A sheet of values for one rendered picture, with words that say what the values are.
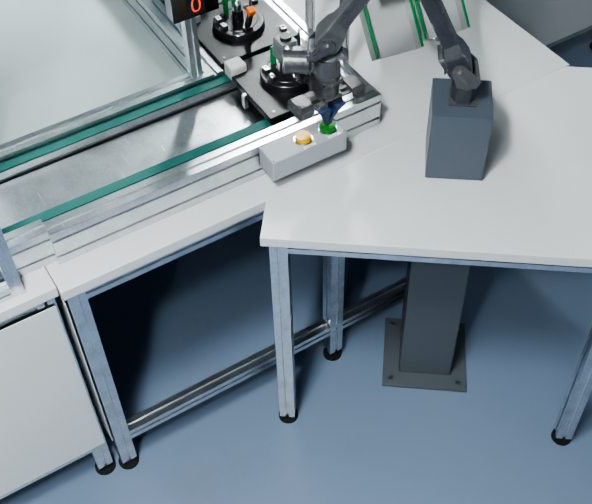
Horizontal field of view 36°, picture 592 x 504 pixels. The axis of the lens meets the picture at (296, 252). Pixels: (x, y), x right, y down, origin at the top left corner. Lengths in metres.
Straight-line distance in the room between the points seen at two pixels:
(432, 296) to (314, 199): 0.56
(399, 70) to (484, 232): 0.62
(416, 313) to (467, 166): 0.59
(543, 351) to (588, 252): 0.92
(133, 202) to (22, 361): 0.47
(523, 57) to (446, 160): 0.55
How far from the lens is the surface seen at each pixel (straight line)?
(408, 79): 2.58
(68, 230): 2.11
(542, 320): 3.15
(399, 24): 2.46
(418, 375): 2.94
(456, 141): 2.21
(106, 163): 2.30
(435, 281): 2.58
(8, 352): 2.24
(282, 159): 2.19
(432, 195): 2.26
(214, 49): 2.51
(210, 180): 2.21
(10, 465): 2.59
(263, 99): 2.34
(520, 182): 2.32
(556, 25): 3.91
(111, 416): 2.58
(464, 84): 2.13
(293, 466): 2.78
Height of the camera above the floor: 2.46
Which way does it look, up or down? 49 degrees down
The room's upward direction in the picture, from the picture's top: 2 degrees counter-clockwise
